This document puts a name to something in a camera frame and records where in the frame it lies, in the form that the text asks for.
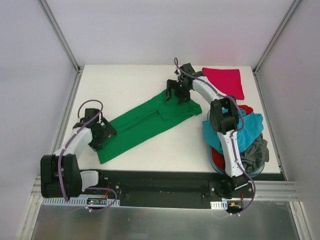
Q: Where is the green t shirt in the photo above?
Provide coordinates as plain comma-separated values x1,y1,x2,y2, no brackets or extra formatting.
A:
97,90,202,164

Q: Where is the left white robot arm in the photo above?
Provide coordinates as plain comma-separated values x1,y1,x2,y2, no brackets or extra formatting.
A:
40,108,117,200

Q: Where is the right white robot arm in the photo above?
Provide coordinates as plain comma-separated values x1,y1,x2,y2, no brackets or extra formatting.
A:
164,57,250,199

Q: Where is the folded pink t shirt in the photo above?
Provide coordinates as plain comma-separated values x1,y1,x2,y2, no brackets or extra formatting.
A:
202,67,245,100

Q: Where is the red t shirt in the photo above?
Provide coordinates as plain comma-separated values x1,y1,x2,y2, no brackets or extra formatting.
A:
209,105,254,175

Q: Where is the turquoise t shirt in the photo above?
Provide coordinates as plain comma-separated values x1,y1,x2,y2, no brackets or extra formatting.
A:
202,112,264,155

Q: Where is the grey t shirt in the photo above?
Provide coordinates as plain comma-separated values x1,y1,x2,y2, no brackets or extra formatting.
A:
240,133,270,174

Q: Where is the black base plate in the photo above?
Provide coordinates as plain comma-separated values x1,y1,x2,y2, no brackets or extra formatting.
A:
47,167,287,208

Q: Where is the left aluminium frame post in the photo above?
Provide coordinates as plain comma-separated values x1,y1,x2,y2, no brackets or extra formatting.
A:
37,0,81,74

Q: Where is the aluminium frame post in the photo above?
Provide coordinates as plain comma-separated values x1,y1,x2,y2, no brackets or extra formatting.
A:
252,0,303,76
37,0,81,74

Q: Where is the right white cable duct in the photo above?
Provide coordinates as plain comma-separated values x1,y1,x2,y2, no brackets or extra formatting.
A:
210,200,228,210

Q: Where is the right aluminium frame post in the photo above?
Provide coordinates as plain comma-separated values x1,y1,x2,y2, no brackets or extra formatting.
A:
252,0,303,76

